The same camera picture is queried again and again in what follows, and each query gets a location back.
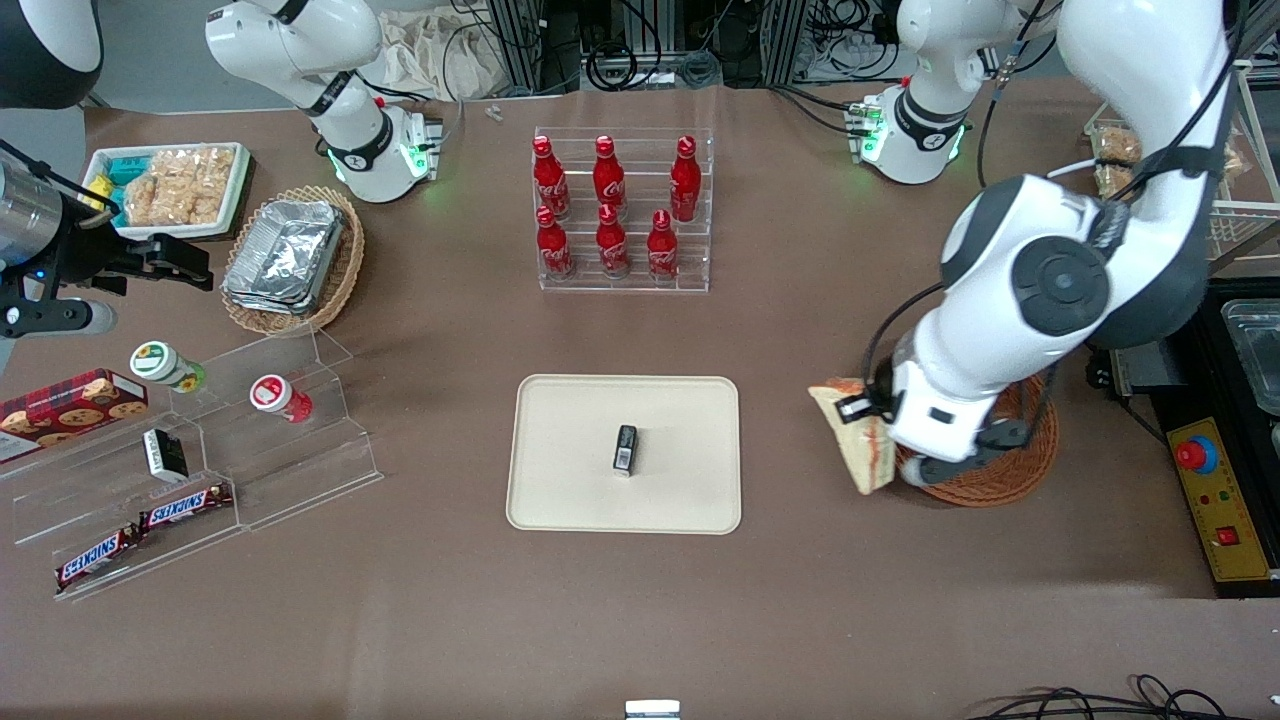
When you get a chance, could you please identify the black floor cables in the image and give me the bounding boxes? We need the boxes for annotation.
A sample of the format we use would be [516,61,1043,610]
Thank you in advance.
[960,674,1280,720]

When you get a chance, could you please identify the round brown wicker basket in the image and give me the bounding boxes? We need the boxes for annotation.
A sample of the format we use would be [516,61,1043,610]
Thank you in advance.
[893,372,1061,509]

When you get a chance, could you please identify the clear acrylic bottle rack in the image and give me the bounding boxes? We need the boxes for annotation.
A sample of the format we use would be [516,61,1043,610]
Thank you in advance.
[532,126,715,295]

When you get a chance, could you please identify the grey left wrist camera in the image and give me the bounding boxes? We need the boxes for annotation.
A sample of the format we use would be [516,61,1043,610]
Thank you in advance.
[898,424,1033,491]

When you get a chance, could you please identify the beige cloth bag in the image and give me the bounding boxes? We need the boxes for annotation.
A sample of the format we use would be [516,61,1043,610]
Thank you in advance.
[372,8,513,103]

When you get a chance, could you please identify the stack of foil trays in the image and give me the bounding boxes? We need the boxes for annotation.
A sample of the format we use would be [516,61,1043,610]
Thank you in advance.
[221,198,347,317]

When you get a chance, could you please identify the bagged bread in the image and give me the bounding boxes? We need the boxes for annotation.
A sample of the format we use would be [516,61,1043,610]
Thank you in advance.
[1089,124,1143,198]

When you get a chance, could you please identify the small black white box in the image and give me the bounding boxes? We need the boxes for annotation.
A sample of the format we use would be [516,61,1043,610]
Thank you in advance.
[142,427,190,484]

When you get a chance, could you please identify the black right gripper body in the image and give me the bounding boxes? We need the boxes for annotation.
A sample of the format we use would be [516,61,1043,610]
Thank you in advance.
[0,225,153,303]

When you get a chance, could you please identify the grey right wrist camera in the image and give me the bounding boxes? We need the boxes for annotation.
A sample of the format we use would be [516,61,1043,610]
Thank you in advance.
[0,299,118,338]

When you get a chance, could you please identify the clear acrylic tiered shelf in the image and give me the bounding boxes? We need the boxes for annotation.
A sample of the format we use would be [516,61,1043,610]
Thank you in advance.
[0,328,385,603]

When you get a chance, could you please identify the cream plastic serving tray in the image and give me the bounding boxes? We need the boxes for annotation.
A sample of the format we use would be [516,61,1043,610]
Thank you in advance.
[506,374,743,536]

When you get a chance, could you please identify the triangular sandwich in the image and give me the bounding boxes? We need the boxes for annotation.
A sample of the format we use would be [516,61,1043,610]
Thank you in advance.
[807,377,898,497]

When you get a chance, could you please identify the clear bag rice crackers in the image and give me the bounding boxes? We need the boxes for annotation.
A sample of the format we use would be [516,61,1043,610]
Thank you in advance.
[123,146,237,228]

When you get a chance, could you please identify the red tartan cookie box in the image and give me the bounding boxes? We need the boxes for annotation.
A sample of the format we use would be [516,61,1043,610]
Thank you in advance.
[0,368,150,464]

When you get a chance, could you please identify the green sunflower yogurt cup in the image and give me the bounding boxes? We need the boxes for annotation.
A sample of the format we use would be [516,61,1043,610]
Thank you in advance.
[130,340,209,395]

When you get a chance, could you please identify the clear plastic container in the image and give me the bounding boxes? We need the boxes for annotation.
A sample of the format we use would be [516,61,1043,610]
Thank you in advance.
[1221,299,1280,417]

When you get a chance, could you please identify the Snickers chocolate bar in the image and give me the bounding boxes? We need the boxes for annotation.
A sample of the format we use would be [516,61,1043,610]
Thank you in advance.
[54,526,142,592]
[137,483,234,532]

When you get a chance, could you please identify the black side appliance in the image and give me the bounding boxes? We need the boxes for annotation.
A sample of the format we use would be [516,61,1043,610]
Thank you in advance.
[1085,278,1280,601]

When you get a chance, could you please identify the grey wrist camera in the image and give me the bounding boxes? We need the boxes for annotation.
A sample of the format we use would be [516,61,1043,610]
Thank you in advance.
[898,424,1033,491]
[0,299,118,338]

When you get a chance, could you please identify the red strawberry yogurt cup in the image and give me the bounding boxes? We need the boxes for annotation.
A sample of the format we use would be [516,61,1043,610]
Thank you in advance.
[249,373,314,425]

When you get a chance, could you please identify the coiled black cable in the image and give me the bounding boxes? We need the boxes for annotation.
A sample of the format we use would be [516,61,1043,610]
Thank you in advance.
[584,40,643,93]

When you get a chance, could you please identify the yellow control box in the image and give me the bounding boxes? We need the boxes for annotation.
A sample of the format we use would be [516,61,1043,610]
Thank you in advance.
[1164,417,1278,584]

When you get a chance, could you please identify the red Coca-Cola bottle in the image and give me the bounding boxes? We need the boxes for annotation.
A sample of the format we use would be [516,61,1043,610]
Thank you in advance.
[669,135,704,224]
[646,208,684,282]
[592,135,629,217]
[535,205,577,282]
[532,135,572,222]
[595,203,632,279]

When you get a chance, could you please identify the oval light wicker basket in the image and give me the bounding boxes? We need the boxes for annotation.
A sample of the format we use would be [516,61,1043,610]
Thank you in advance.
[219,184,367,337]

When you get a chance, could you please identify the white wire rack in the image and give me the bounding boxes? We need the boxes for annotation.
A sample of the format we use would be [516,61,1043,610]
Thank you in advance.
[1084,58,1280,263]

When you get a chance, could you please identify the white rectangular snack tray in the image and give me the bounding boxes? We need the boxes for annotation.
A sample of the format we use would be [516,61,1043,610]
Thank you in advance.
[79,141,252,242]

